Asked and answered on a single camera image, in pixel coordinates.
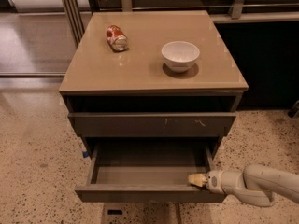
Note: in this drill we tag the grey drawer cabinet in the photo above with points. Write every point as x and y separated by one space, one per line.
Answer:
137 80

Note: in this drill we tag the grey top drawer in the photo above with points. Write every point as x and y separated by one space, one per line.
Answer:
108 125

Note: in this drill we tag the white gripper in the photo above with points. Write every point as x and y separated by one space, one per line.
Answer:
213 181

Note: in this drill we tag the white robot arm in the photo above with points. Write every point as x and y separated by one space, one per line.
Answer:
255 185

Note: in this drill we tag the grey drawer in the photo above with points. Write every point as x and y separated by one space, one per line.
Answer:
141 171
108 125

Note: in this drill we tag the metal railing frame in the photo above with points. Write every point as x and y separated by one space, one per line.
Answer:
222 11

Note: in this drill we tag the crushed red soda can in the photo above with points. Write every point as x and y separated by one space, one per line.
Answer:
116 38

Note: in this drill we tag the black object at right edge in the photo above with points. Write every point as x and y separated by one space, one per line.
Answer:
294 111

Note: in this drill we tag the white ceramic bowl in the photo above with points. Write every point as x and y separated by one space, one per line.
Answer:
180 56

